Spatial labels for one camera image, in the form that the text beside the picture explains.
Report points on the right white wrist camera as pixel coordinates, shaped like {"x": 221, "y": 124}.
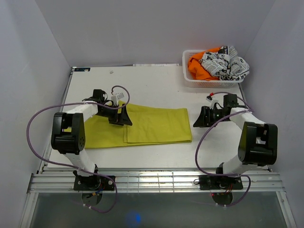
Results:
{"x": 211, "y": 99}

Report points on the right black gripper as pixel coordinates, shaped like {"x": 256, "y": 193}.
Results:
{"x": 202, "y": 121}

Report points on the blue label sticker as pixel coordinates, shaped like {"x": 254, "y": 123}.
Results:
{"x": 82, "y": 69}

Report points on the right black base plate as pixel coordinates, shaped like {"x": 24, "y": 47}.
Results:
{"x": 208, "y": 182}

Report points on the white plastic basket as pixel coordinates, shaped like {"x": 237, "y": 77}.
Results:
{"x": 190, "y": 82}

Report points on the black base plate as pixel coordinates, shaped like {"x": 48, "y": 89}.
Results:
{"x": 208, "y": 182}
{"x": 107, "y": 184}

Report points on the orange garment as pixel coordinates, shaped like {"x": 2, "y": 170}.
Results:
{"x": 196, "y": 69}

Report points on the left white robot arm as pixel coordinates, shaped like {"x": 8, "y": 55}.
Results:
{"x": 68, "y": 130}

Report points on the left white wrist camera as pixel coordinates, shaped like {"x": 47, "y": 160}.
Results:
{"x": 116, "y": 98}

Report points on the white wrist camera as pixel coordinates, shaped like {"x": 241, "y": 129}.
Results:
{"x": 211, "y": 99}
{"x": 116, "y": 98}

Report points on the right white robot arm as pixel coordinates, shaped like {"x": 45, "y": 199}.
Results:
{"x": 258, "y": 141}

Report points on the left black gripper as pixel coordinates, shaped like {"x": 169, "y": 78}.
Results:
{"x": 120, "y": 118}

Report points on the aluminium rail frame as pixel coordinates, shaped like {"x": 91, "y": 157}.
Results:
{"x": 175, "y": 177}

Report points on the yellow-green trousers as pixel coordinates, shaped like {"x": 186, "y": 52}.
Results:
{"x": 150, "y": 126}

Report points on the newspaper print garment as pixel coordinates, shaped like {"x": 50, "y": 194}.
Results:
{"x": 225, "y": 64}

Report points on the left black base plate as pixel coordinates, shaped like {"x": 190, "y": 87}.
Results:
{"x": 107, "y": 184}

